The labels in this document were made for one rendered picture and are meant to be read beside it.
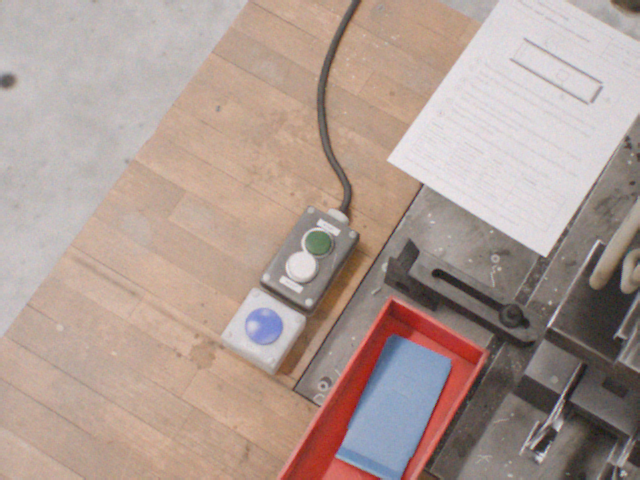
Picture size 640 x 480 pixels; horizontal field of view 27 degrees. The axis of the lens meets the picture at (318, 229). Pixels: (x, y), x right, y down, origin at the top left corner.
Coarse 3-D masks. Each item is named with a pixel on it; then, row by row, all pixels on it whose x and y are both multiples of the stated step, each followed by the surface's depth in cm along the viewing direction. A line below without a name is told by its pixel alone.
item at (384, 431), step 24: (384, 360) 143; (408, 360) 143; (432, 360) 143; (384, 384) 142; (432, 384) 142; (360, 408) 141; (384, 408) 141; (408, 408) 141; (360, 432) 140; (384, 432) 140; (408, 432) 140; (336, 456) 136; (360, 456) 138; (384, 456) 139; (408, 456) 139
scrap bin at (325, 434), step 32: (384, 320) 144; (416, 320) 141; (448, 352) 144; (480, 352) 139; (352, 384) 142; (448, 384) 142; (320, 416) 136; (352, 416) 141; (448, 416) 136; (320, 448) 140; (416, 448) 140
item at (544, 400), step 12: (516, 384) 140; (528, 384) 137; (528, 396) 140; (540, 396) 138; (552, 396) 136; (540, 408) 141; (552, 408) 139; (576, 408) 135; (612, 432) 135; (636, 444) 134; (636, 456) 137
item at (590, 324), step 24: (600, 240) 123; (576, 288) 122; (576, 312) 121; (600, 312) 121; (624, 312) 121; (552, 336) 122; (576, 336) 120; (600, 336) 120; (624, 336) 119; (600, 360) 120; (624, 360) 115; (624, 384) 122
